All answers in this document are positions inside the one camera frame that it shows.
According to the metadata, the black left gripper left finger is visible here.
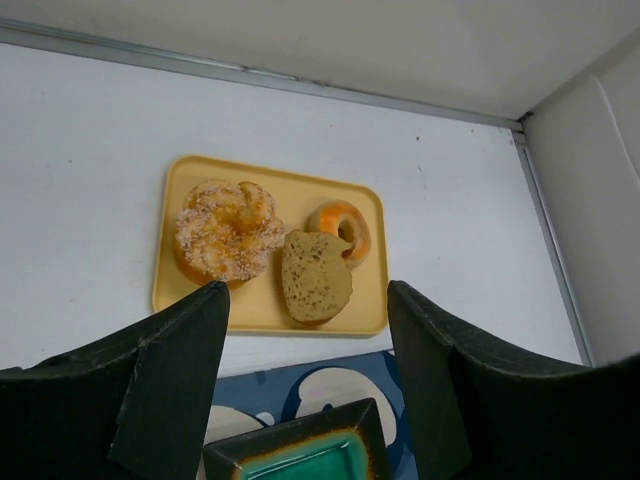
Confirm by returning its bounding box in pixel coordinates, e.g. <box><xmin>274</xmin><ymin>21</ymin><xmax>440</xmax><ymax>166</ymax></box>
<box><xmin>1</xmin><ymin>283</ymin><xmax>230</xmax><ymax>479</ymax></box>

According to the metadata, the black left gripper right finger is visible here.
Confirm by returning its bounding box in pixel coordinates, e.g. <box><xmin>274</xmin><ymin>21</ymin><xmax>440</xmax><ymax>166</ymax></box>
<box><xmin>387</xmin><ymin>281</ymin><xmax>639</xmax><ymax>479</ymax></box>

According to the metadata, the brown bread slice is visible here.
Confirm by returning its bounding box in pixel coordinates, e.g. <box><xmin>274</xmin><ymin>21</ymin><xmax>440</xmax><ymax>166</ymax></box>
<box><xmin>281</xmin><ymin>230</ymin><xmax>353</xmax><ymax>326</ymax></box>

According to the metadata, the blue cartoon placemat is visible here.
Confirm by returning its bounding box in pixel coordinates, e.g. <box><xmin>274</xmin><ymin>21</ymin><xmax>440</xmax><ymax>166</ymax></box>
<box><xmin>204</xmin><ymin>350</ymin><xmax>418</xmax><ymax>479</ymax></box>

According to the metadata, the black teal square plate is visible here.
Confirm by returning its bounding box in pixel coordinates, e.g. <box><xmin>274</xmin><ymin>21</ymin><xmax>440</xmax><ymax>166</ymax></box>
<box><xmin>202</xmin><ymin>398</ymin><xmax>393</xmax><ymax>479</ymax></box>

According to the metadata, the sugared twisted donut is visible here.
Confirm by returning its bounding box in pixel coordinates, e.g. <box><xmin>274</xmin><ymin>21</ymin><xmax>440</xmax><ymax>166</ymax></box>
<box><xmin>174</xmin><ymin>179</ymin><xmax>285</xmax><ymax>285</ymax></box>

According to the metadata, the yellow rectangular tray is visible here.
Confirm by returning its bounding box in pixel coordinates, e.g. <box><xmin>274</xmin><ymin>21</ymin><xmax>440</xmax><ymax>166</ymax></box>
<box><xmin>151</xmin><ymin>155</ymin><xmax>389</xmax><ymax>336</ymax></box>

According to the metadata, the glazed ring donut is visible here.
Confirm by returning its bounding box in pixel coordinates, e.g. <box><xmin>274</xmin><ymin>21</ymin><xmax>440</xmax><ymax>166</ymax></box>
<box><xmin>307</xmin><ymin>200</ymin><xmax>372</xmax><ymax>269</ymax></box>

